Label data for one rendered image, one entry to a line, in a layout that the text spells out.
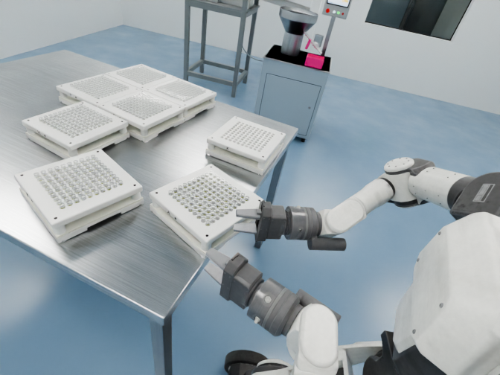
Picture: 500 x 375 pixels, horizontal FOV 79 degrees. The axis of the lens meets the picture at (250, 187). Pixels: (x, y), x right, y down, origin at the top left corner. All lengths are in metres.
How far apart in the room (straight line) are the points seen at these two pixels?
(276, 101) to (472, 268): 2.74
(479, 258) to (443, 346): 0.14
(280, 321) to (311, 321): 0.06
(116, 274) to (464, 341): 0.69
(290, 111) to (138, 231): 2.45
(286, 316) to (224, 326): 1.13
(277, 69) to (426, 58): 3.39
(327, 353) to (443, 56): 5.66
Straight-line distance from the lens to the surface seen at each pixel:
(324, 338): 0.58
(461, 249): 0.58
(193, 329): 1.70
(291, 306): 0.61
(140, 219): 0.93
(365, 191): 0.90
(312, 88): 3.04
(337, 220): 0.79
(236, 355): 1.47
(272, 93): 3.10
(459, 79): 6.18
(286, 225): 0.77
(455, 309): 0.51
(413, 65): 5.93
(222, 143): 1.15
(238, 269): 0.62
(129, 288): 0.80
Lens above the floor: 1.54
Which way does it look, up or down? 38 degrees down
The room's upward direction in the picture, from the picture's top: 11 degrees clockwise
